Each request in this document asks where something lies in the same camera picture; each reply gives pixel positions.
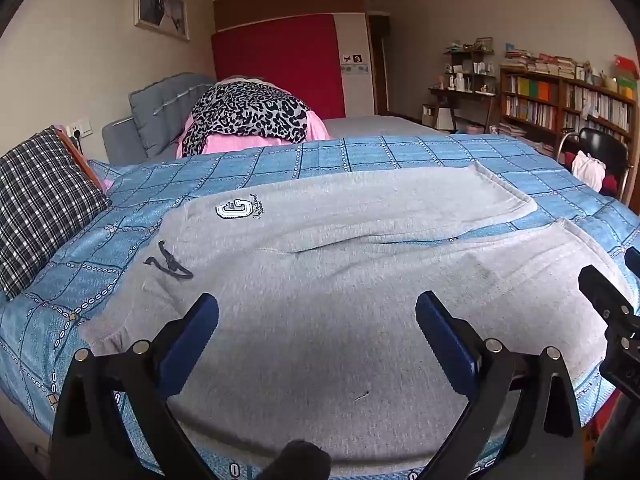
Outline brown wooden door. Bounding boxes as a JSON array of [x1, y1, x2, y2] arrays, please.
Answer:
[[367, 14, 392, 116]]

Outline black chair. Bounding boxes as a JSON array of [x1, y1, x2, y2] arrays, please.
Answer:
[[557, 127, 632, 198]]

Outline leopard print blanket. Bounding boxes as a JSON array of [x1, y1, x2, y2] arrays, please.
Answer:
[[181, 81, 311, 157]]

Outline wooden bookshelf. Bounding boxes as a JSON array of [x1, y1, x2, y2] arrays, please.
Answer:
[[499, 62, 640, 161]]

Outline grey padded headboard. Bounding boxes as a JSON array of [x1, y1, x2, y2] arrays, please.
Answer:
[[102, 72, 218, 163]]

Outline white wardrobe door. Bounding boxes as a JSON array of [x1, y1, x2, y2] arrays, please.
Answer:
[[334, 12, 376, 118]]

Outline stack of books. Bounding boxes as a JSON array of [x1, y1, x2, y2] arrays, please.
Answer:
[[505, 45, 581, 78]]

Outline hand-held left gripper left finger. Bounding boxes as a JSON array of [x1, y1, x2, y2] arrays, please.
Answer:
[[49, 292, 221, 480]]

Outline orange cushion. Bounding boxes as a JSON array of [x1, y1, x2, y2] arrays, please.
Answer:
[[52, 125, 108, 193]]

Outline wooden desk with shelf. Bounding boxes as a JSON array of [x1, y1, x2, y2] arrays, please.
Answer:
[[427, 37, 501, 133]]

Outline white cloth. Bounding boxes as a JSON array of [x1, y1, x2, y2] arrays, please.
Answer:
[[571, 150, 607, 193]]

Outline pink blanket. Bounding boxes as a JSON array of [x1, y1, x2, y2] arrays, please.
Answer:
[[175, 77, 332, 158]]

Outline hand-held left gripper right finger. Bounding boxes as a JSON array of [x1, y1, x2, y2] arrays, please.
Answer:
[[415, 290, 585, 480]]

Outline red wardrobe panel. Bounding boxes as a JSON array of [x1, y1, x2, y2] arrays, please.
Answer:
[[211, 13, 347, 120]]

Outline blue chain-print bedspread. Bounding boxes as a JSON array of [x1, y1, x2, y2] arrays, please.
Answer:
[[0, 134, 640, 480]]

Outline grey bed sheet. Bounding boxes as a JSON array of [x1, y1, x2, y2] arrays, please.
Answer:
[[320, 116, 441, 137]]

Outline framed wall picture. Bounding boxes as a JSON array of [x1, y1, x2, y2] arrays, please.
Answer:
[[133, 0, 191, 42]]

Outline grey sweat pants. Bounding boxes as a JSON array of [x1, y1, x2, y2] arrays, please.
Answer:
[[80, 162, 628, 468]]

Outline dark plaid pillow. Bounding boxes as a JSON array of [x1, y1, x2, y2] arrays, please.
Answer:
[[0, 127, 112, 301]]

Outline red box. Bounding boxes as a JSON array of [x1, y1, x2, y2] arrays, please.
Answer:
[[614, 55, 640, 79]]

